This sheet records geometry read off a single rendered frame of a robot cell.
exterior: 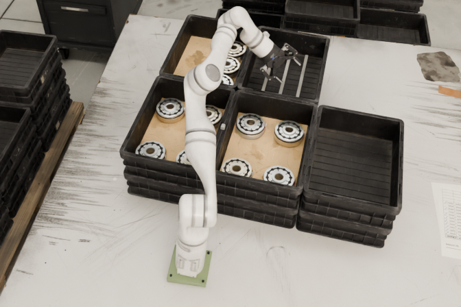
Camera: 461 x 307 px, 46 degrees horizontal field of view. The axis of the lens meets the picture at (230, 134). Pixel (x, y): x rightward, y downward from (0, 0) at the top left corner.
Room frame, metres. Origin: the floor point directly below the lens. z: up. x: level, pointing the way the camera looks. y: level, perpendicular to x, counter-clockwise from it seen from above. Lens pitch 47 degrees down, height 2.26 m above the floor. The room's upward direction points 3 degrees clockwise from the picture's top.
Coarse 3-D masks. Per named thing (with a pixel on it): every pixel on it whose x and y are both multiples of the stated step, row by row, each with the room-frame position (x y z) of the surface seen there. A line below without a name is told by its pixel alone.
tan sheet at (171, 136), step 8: (184, 104) 1.45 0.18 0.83; (152, 120) 1.36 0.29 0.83; (184, 120) 1.37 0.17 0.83; (152, 128) 1.32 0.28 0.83; (160, 128) 1.32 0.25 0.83; (168, 128) 1.33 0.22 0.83; (176, 128) 1.33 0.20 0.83; (184, 128) 1.33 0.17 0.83; (144, 136) 1.28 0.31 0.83; (152, 136) 1.28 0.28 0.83; (160, 136) 1.28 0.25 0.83; (168, 136) 1.29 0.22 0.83; (176, 136) 1.29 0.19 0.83; (184, 136) 1.29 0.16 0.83; (168, 144) 1.25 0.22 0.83; (176, 144) 1.25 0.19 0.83; (184, 144) 1.25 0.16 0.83; (168, 152) 1.21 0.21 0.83; (176, 152) 1.21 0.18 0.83
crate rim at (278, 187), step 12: (264, 96) 1.41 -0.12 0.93; (276, 96) 1.41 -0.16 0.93; (228, 120) 1.28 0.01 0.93; (312, 120) 1.31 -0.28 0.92; (312, 132) 1.24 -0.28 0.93; (216, 156) 1.13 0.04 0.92; (228, 180) 1.04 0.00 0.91; (240, 180) 1.03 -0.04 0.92; (252, 180) 1.03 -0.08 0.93; (264, 180) 1.03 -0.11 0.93; (300, 180) 1.04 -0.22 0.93; (288, 192) 1.00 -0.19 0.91; (300, 192) 1.00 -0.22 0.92
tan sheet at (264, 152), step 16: (240, 112) 1.42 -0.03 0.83; (272, 128) 1.35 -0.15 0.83; (304, 128) 1.36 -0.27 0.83; (240, 144) 1.26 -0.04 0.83; (256, 144) 1.27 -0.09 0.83; (272, 144) 1.27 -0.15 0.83; (224, 160) 1.19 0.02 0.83; (256, 160) 1.19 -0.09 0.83; (272, 160) 1.20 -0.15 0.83; (288, 160) 1.20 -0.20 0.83; (256, 176) 1.12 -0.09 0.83
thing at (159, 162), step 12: (156, 84) 1.45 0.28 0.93; (144, 108) 1.32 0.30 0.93; (228, 108) 1.34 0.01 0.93; (132, 132) 1.21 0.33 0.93; (216, 144) 1.17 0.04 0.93; (120, 156) 1.12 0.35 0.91; (132, 156) 1.10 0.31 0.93; (144, 156) 1.11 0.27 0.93; (168, 168) 1.08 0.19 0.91; (180, 168) 1.07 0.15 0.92; (192, 168) 1.07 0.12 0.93
